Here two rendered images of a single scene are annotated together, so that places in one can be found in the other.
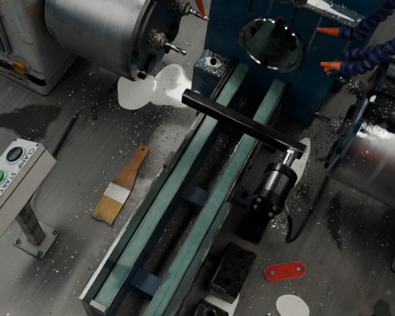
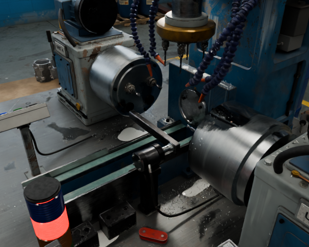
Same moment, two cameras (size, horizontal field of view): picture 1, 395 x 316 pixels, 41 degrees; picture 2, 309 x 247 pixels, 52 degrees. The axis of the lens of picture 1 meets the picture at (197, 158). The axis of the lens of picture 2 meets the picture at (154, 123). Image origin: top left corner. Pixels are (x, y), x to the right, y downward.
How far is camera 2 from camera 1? 0.66 m
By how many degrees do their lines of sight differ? 37
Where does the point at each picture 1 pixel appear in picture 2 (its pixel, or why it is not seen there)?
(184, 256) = (88, 187)
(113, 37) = (107, 79)
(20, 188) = (23, 115)
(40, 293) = (17, 196)
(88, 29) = (99, 76)
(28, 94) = (79, 124)
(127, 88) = (126, 132)
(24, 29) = (81, 81)
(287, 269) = (155, 233)
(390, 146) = (215, 135)
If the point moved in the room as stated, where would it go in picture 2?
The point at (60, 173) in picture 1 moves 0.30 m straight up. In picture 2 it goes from (68, 154) to (56, 86)
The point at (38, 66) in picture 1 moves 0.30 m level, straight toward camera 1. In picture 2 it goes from (85, 106) to (62, 146)
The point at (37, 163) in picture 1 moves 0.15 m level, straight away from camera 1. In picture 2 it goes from (38, 110) to (50, 89)
